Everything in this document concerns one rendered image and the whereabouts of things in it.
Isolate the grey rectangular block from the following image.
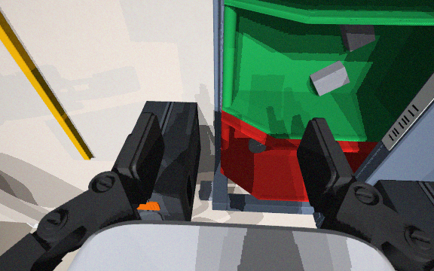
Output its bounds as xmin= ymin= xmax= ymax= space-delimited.
xmin=310 ymin=60 xmax=350 ymax=96

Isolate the dark blue metal shelf rack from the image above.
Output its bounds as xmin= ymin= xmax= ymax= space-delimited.
xmin=198 ymin=0 xmax=434 ymax=229

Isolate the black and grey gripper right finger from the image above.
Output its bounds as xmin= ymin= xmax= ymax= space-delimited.
xmin=297 ymin=117 xmax=434 ymax=271

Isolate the yellow bar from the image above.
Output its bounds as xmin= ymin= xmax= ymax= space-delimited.
xmin=0 ymin=12 xmax=93 ymax=160

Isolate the dark grey block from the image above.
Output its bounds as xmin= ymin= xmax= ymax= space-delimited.
xmin=339 ymin=24 xmax=375 ymax=52

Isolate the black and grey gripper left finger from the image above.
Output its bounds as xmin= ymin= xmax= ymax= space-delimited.
xmin=0 ymin=112 xmax=165 ymax=271

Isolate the grey disc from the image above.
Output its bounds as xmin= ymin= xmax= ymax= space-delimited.
xmin=249 ymin=139 xmax=266 ymax=153

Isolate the dark grey case with orange latches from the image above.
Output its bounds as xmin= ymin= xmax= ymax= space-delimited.
xmin=374 ymin=180 xmax=434 ymax=238

